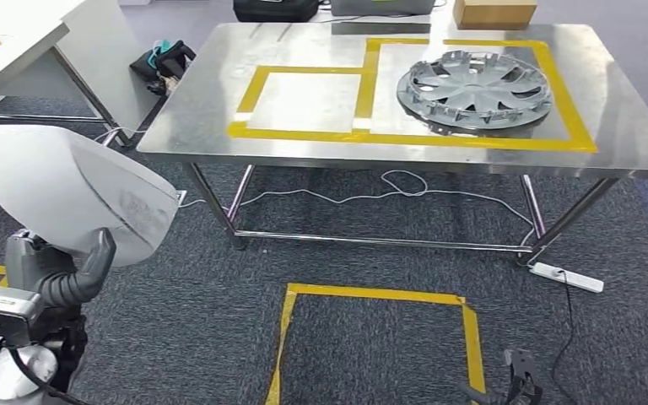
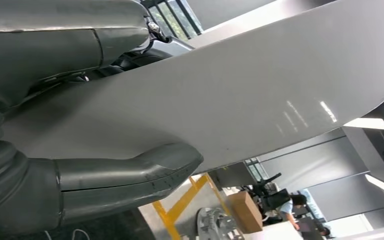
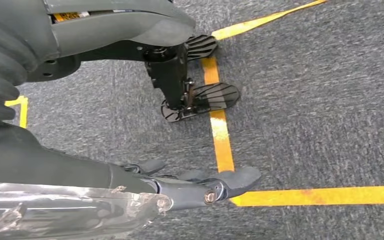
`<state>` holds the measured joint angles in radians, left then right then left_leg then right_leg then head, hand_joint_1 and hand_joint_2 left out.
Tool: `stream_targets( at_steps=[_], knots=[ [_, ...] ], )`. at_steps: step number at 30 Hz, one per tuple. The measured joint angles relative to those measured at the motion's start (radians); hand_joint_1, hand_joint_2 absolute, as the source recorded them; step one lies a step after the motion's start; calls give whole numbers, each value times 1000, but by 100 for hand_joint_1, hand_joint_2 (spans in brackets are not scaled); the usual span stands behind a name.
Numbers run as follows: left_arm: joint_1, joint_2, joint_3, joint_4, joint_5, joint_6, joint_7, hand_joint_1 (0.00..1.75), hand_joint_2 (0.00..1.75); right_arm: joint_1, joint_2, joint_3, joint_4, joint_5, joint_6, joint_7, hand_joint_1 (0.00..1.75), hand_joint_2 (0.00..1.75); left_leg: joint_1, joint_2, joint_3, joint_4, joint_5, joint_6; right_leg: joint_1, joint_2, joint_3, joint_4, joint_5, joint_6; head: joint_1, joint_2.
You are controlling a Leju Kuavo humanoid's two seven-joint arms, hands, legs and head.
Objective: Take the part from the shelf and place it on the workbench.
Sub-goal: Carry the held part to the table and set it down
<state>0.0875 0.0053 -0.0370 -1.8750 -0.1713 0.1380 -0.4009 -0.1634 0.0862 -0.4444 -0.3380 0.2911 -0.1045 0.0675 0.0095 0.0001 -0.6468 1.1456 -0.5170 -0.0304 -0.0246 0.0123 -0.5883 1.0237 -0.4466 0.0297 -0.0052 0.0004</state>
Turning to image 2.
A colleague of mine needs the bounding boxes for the person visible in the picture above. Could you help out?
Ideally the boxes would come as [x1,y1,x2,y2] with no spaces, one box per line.
[276,193,309,231]

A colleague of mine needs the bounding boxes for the steel workbench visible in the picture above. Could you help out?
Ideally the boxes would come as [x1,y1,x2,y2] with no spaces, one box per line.
[138,172,246,240]

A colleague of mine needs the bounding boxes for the brown cardboard box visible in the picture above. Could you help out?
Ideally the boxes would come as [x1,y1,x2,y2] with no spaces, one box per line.
[226,190,264,234]

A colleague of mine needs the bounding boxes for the yellow tape frames on workbench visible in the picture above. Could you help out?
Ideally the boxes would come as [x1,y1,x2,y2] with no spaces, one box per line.
[152,172,233,240]

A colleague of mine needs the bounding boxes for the white desk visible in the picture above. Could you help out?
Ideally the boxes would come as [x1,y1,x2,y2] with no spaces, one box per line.
[243,220,307,240]

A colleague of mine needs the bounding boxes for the grey laptop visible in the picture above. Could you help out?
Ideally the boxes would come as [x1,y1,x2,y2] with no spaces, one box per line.
[296,216,325,240]

